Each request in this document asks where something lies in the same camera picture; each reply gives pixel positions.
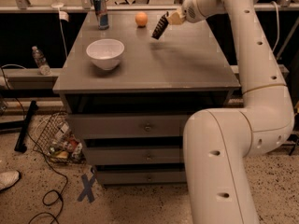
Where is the grey drawer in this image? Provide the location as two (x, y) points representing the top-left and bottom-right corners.
(83, 146), (183, 165)
(95, 169), (186, 185)
(67, 114), (188, 139)

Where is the wire basket with snacks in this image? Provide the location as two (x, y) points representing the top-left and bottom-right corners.
(34, 112), (85, 163)

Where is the white shoe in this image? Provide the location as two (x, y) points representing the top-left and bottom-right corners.
(0, 170), (21, 191)

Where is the middle grey drawer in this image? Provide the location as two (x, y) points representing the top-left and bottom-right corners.
(83, 146), (183, 165)

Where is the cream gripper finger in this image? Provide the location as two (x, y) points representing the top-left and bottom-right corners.
(167, 10), (185, 25)

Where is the top grey drawer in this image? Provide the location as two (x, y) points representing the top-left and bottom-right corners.
(67, 114), (188, 139)

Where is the white hanging tag cord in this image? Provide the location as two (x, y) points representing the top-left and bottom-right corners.
(50, 2), (70, 60)

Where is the bottom grey drawer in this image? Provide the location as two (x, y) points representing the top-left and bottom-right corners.
(95, 169), (186, 185)

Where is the grey drawer cabinet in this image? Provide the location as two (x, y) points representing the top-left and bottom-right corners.
(53, 10), (240, 173)

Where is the blue red energy drink can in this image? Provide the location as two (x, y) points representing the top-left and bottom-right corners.
(93, 0), (109, 30)

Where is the black metal stand leg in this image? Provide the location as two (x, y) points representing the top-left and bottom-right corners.
(14, 101), (38, 153)

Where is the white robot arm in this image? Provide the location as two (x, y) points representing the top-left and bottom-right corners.
(168, 0), (294, 224)

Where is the clear plastic water bottle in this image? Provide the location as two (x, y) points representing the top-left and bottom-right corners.
(32, 46), (50, 76)

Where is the white cable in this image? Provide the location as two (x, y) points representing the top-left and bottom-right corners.
(270, 1), (281, 54)

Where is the black floor cable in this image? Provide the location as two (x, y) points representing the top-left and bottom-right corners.
(0, 66), (69, 224)

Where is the white ceramic bowl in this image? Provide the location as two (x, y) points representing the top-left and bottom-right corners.
(86, 39), (124, 70)

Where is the blue tape cross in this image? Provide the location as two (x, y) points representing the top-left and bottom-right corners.
(78, 169), (96, 203)

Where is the orange fruit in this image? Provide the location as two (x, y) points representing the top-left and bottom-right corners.
(135, 12), (148, 27)

